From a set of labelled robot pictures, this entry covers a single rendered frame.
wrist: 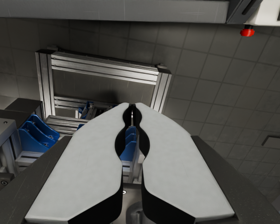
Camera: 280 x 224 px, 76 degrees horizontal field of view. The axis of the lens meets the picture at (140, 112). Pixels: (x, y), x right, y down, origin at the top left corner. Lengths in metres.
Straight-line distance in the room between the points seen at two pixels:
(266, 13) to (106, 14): 0.30
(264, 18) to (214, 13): 0.09
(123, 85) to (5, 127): 0.81
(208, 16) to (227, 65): 1.18
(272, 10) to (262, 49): 1.24
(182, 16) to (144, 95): 0.91
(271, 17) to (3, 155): 0.70
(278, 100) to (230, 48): 0.69
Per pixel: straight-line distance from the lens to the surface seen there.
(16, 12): 0.46
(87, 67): 1.21
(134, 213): 0.58
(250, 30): 0.63
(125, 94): 1.26
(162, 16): 0.40
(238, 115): 1.86
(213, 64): 1.54
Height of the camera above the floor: 1.35
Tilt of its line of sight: 59 degrees down
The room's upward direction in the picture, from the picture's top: 176 degrees clockwise
